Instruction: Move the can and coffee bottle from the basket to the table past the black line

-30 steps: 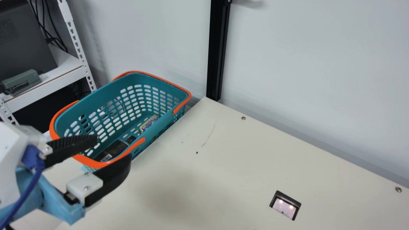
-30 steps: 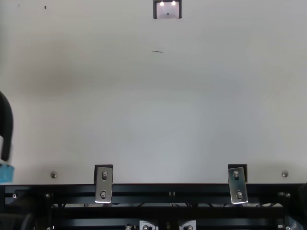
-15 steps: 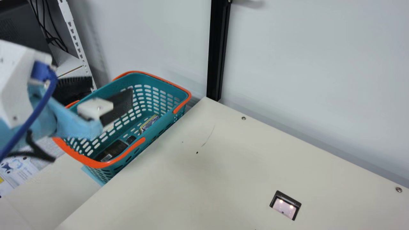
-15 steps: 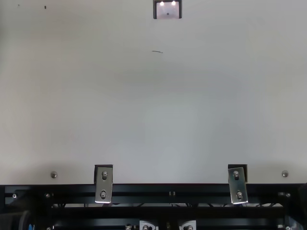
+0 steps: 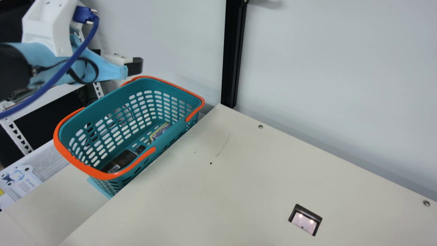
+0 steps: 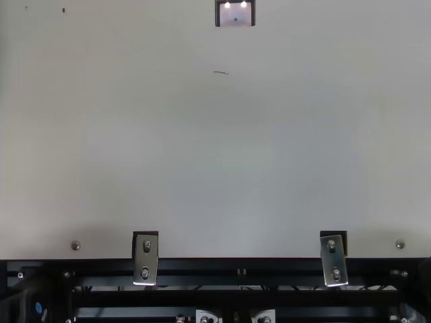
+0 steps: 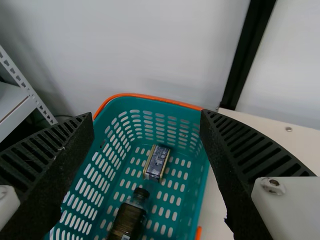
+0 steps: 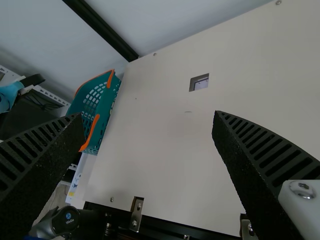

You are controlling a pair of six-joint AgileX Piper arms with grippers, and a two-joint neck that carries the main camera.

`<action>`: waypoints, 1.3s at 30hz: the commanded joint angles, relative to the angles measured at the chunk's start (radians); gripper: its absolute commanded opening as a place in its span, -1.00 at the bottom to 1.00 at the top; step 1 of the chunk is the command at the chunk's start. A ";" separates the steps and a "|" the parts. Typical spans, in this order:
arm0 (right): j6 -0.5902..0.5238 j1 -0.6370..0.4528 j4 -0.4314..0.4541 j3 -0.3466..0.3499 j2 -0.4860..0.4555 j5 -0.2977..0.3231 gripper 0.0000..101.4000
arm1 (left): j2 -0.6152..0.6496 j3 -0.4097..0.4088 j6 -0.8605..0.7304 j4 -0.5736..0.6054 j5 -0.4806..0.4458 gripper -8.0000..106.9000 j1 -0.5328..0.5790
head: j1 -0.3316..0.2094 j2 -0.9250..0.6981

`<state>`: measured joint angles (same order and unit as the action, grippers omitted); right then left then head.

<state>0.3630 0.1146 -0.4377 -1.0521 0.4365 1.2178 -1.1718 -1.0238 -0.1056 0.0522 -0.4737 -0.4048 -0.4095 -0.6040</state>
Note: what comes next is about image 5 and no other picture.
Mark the dark coffee bottle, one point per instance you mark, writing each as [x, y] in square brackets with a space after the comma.
[119, 161]

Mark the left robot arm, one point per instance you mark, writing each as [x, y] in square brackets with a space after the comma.
[13, 68]

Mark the printed paper leaflet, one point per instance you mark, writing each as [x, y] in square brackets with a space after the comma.
[17, 181]

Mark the white perforated shelf rack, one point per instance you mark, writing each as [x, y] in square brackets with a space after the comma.
[13, 131]

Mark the black post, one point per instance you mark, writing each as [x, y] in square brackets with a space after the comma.
[234, 51]

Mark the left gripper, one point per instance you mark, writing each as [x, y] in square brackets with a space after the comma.
[104, 70]

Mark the teal shopping basket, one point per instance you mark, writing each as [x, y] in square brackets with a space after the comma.
[102, 174]

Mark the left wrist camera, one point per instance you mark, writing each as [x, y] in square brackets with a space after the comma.
[47, 24]

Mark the small square scanner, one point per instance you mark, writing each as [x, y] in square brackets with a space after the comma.
[305, 220]

